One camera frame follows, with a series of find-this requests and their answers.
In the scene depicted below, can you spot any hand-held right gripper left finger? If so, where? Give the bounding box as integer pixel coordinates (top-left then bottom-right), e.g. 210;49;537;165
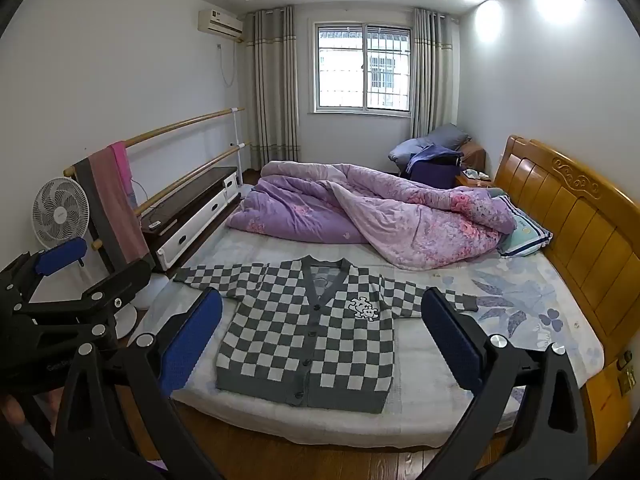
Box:
52;287;224;480

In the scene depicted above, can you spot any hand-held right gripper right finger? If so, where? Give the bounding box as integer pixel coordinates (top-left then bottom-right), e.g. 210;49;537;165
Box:
421;287;593;480

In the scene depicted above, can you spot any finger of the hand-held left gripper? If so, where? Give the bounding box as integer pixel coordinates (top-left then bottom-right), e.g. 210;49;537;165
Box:
15;259;153;353
0;236;90;318

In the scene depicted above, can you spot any grey white checkered cardigan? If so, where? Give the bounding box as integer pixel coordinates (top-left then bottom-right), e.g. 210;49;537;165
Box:
172;255;479;415

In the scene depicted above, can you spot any white standing fan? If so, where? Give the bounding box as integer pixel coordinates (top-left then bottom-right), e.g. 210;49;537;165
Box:
32;180;138;341

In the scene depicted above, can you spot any grey and pink striped towel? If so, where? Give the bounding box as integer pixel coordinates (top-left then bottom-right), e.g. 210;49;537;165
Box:
72;147;157;275

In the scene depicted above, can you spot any wooden bed with headboard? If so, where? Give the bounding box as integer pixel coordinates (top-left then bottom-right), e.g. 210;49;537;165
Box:
127;210;606;448

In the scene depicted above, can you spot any bright pink towel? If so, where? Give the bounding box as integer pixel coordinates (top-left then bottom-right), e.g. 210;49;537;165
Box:
109;141;137;201

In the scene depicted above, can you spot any dark top white tv cabinet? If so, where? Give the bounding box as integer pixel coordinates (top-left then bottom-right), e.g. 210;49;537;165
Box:
140;166;240;273

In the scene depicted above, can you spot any light blue striped pillow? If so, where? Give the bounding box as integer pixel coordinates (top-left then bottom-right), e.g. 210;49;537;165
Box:
492;192;553;259

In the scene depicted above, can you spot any dark purple chair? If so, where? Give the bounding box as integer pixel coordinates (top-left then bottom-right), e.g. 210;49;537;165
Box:
407;146;464;191

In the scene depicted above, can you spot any purple floral quilt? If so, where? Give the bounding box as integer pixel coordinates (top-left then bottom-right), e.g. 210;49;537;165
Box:
225;161;517;271

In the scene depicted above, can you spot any wooden bed headboard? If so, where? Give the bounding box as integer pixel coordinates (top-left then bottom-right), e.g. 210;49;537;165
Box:
492;135;640;356

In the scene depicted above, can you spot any small wooden nightstand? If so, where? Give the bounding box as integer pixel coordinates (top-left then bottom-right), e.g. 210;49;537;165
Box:
455;141;496;188

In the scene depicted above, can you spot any grey pillow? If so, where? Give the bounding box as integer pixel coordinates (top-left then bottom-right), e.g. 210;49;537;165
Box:
425;122;471;152

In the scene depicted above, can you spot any grey beige striped curtain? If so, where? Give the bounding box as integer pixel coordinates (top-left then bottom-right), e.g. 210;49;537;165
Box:
410;7;458;138
243;6;303;171

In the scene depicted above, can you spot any white barre post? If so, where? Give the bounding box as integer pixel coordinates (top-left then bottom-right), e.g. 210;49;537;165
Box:
234;109;245;187

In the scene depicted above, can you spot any white power cord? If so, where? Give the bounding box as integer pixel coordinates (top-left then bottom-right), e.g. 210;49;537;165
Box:
216;40;240;88

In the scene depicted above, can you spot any wall air conditioner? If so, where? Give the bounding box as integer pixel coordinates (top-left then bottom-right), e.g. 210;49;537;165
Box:
197;9;244;38

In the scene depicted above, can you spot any window with white frame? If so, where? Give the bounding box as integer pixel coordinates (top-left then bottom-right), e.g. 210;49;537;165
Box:
312;21;413;116

